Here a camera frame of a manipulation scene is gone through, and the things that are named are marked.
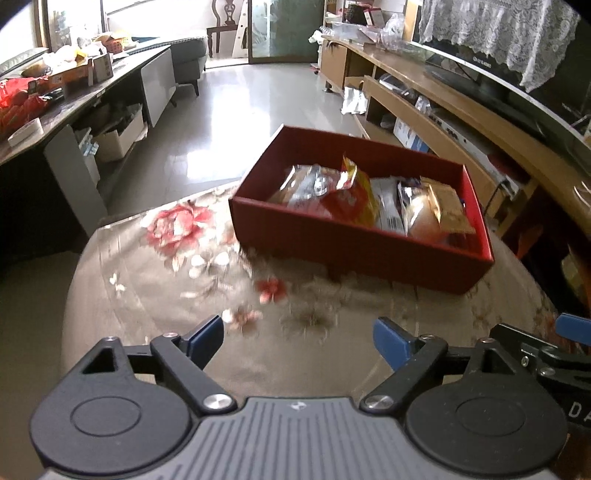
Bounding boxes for white flat box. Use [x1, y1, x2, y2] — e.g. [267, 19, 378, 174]
[7, 117, 44, 146]

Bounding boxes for round bun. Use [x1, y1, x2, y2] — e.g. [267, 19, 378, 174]
[399, 189, 446, 241]

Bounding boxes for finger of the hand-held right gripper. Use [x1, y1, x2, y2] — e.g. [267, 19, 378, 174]
[555, 313, 591, 344]
[488, 323, 591, 372]

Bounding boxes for orange flat box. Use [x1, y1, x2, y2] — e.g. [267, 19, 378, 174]
[48, 60, 93, 88]

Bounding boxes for wooden television cabinet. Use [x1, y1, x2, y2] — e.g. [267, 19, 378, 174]
[318, 37, 591, 259]

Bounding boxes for green glass sliding door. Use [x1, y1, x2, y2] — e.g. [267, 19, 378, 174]
[247, 0, 324, 65]

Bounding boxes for clear plastic bags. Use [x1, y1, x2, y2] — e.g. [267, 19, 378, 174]
[379, 14, 407, 49]

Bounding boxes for dark wooden chair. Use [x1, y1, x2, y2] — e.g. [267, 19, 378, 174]
[206, 0, 241, 58]

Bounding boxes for long grey snack packet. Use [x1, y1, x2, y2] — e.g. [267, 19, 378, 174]
[372, 178, 408, 232]

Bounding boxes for grey sofa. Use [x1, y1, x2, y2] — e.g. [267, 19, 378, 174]
[134, 34, 208, 95]

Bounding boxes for white plastic bag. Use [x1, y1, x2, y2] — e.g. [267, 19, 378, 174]
[341, 87, 368, 116]

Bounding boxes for dark long desk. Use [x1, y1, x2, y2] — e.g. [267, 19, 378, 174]
[0, 44, 178, 278]

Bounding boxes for golden brown snack packet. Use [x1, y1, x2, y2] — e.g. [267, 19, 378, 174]
[420, 178, 476, 234]

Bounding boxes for red cardboard box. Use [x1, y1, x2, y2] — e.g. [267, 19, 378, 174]
[229, 124, 494, 296]

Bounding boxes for white lace cloth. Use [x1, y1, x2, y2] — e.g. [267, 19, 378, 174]
[418, 0, 580, 93]

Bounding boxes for white wooden stand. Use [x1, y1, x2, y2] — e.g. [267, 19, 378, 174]
[233, 0, 249, 58]

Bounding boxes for clear bag of flaky pastry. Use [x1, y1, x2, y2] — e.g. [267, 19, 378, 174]
[268, 165, 324, 209]

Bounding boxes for white storage box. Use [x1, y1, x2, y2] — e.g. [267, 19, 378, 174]
[95, 108, 146, 162]

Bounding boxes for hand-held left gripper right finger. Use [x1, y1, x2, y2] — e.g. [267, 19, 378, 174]
[360, 316, 541, 414]

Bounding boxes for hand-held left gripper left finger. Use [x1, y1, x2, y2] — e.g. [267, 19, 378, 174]
[81, 315, 236, 415]

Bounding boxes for blue white box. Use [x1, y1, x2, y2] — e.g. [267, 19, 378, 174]
[392, 117, 430, 153]

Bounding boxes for black television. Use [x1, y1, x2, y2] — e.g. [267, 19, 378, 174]
[411, 0, 591, 148]

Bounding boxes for floral beige tablecloth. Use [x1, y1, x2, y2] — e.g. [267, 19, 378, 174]
[62, 180, 561, 384]

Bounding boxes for red plastic bag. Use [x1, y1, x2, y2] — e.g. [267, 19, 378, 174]
[0, 78, 51, 139]

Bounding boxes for dark red gift box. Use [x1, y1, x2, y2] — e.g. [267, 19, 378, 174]
[344, 2, 384, 26]

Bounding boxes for small cardboard box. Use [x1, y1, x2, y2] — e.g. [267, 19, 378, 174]
[92, 53, 114, 84]

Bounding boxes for red yellow snack packet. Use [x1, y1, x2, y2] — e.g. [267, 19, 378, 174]
[321, 157, 382, 228]

